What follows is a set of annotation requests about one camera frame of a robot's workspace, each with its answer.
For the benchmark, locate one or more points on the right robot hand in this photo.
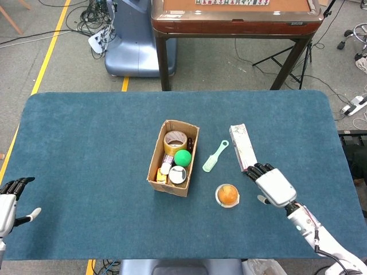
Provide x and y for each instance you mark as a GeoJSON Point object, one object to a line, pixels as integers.
{"type": "Point", "coordinates": [275, 186]}

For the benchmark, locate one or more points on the light green scrub brush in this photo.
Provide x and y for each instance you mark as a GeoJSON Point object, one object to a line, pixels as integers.
{"type": "Point", "coordinates": [210, 164]}

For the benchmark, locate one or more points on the crumpled white plastic bag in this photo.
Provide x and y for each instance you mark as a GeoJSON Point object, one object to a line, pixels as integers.
{"type": "Point", "coordinates": [263, 267]}

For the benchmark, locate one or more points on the blue table cloth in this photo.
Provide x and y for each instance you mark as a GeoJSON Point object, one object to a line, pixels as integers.
{"type": "Point", "coordinates": [86, 143]}

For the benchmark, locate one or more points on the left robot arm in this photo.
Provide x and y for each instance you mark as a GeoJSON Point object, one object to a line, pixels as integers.
{"type": "Point", "coordinates": [1, 249]}

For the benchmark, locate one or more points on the black equipment case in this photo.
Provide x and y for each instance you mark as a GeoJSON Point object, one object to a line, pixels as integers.
{"type": "Point", "coordinates": [355, 160]}

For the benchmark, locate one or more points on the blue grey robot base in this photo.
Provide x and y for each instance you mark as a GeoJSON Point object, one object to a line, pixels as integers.
{"type": "Point", "coordinates": [134, 43]}

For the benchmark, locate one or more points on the white chair wooden legs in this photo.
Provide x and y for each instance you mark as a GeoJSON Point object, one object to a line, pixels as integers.
{"type": "Point", "coordinates": [11, 20]}

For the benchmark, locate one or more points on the brown cardboard box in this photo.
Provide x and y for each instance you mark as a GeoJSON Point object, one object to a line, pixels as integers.
{"type": "Point", "coordinates": [169, 189]}

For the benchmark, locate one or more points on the small yellow packet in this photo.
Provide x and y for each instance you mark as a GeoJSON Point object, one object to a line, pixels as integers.
{"type": "Point", "coordinates": [161, 177]}

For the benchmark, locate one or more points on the green foam ball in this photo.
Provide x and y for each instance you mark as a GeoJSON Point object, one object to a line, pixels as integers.
{"type": "Point", "coordinates": [182, 158]}

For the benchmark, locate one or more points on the yellow packing tape roll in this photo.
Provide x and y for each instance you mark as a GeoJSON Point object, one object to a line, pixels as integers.
{"type": "Point", "coordinates": [167, 147]}

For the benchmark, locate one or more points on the brown mahjong table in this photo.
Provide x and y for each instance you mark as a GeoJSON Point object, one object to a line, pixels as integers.
{"type": "Point", "coordinates": [229, 27]}

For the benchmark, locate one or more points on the orange translucent ball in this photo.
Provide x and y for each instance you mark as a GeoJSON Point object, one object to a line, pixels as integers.
{"type": "Point", "coordinates": [227, 194]}

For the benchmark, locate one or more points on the blue grey robot torso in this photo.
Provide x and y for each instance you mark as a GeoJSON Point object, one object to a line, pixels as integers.
{"type": "Point", "coordinates": [177, 267]}

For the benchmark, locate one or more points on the pink white toothpaste carton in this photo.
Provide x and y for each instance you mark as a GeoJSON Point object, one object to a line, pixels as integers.
{"type": "Point", "coordinates": [242, 146]}

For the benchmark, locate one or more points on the white power strip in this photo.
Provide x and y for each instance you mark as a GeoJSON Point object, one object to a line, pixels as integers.
{"type": "Point", "coordinates": [96, 43]}
{"type": "Point", "coordinates": [354, 104]}

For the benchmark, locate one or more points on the black tripod stand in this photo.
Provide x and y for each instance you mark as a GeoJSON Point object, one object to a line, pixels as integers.
{"type": "Point", "coordinates": [271, 56]}

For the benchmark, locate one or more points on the small dark brown bottle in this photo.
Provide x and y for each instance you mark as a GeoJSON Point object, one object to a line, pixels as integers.
{"type": "Point", "coordinates": [190, 144]}

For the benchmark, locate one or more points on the face-up mahjong tile row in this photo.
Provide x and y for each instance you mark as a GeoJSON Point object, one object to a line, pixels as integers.
{"type": "Point", "coordinates": [229, 2]}

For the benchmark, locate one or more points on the round white lidded tin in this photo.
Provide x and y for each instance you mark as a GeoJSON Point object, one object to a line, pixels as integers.
{"type": "Point", "coordinates": [177, 174]}

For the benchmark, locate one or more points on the chrome office chair base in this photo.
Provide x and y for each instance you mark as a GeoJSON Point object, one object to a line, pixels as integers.
{"type": "Point", "coordinates": [359, 28]}

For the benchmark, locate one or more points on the small white purple bottle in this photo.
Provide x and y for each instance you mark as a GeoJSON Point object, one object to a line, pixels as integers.
{"type": "Point", "coordinates": [165, 168]}

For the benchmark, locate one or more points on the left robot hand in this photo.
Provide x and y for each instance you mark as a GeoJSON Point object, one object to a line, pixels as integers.
{"type": "Point", "coordinates": [7, 209]}

